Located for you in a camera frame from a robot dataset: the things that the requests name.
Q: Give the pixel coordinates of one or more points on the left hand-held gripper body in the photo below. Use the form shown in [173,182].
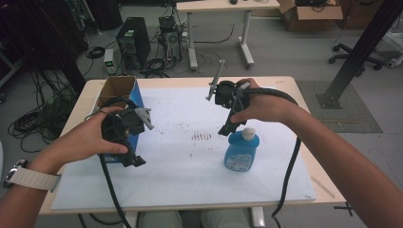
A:
[123,125]

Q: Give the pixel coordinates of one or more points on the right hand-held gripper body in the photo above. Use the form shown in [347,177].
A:
[225,93]

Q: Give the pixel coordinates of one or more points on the blue bottle with white cap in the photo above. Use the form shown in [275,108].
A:
[240,152]

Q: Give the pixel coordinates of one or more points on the blue cardboard box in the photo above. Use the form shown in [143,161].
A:
[116,87]

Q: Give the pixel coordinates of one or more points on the person's right hand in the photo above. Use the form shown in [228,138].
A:
[269,109]

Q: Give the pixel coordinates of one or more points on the person's left hand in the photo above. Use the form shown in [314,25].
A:
[79,139]

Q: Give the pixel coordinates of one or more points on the white table mat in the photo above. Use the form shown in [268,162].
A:
[190,177]

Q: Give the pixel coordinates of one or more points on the white table leg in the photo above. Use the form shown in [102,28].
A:
[131,221]
[258,218]

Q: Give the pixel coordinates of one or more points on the small white power unit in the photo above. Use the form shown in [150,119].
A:
[109,60]

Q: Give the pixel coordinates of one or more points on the open computer case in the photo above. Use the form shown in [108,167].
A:
[171,41]

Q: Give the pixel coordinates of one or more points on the black computer tower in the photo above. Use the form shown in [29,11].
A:
[133,41]

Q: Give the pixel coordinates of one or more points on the white desk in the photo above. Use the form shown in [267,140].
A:
[221,5]

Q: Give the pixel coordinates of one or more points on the black computer mouse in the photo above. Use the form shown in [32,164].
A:
[234,1]

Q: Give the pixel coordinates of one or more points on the grey floor mat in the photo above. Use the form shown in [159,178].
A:
[348,120]

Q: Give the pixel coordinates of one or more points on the black bin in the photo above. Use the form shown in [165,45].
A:
[104,14]

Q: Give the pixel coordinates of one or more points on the open brown cardboard box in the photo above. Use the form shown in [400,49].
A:
[310,17]

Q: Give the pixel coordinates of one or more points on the black office chair base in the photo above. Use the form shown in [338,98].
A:
[348,50]

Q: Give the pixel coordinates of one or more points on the white plastic object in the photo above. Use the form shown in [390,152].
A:
[395,61]

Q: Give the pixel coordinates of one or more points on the black metal stand post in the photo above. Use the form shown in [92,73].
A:
[361,50]

